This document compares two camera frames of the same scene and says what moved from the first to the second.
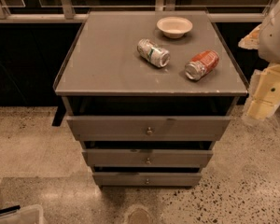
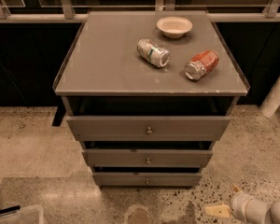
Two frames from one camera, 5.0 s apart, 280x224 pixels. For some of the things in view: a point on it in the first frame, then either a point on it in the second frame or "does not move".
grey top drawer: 146,128 does not move
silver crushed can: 158,56 does not move
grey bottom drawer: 147,178 does not move
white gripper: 275,39 → 238,203
